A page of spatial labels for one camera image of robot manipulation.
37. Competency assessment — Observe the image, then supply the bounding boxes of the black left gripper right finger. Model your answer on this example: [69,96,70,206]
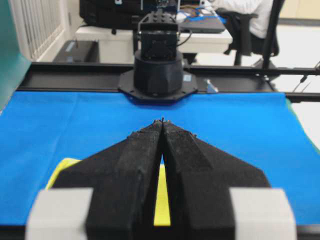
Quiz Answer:
[162,121,297,240]

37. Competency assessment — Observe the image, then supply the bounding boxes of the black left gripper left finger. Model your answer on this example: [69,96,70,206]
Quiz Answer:
[25,120,163,240]

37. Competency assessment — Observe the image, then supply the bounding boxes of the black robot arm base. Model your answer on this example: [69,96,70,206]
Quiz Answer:
[118,8,198,103]

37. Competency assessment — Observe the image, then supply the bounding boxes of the blue table cloth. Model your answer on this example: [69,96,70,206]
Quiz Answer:
[0,91,320,226]

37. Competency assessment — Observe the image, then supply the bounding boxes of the white desk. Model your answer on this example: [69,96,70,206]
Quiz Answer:
[75,26,232,64]

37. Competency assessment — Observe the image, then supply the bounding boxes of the black office chair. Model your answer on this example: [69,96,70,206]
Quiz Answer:
[212,0,284,66]

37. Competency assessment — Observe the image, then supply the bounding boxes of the teal backdrop sheet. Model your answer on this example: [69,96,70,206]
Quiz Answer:
[0,0,31,111]

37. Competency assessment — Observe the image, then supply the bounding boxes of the person in white shirt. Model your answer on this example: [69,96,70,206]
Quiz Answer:
[212,0,275,40]

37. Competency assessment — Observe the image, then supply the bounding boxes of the black table rail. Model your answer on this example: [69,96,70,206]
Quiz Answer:
[17,62,320,103]

